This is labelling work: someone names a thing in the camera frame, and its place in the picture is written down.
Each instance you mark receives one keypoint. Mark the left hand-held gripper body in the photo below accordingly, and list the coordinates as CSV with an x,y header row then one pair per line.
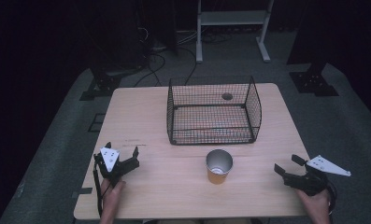
x,y
110,157

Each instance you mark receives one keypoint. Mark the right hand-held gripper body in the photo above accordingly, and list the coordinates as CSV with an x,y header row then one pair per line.
x,y
309,183

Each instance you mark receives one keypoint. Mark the person's right hand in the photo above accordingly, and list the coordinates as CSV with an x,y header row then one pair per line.
x,y
318,203

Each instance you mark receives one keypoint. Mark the person's left hand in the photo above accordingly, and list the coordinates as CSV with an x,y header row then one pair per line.
x,y
111,193

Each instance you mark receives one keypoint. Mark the black floor tape square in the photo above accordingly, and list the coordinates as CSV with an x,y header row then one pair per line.
x,y
92,123

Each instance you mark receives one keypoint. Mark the grey floor tape strip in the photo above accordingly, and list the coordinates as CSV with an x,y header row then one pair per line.
x,y
82,192

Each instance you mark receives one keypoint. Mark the black stand base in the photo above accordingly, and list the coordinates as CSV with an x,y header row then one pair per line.
x,y
100,88
314,83

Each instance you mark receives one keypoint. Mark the metal cup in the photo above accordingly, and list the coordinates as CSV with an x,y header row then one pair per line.
x,y
217,177

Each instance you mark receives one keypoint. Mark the white metal stand frame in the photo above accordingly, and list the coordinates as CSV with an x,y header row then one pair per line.
x,y
233,17

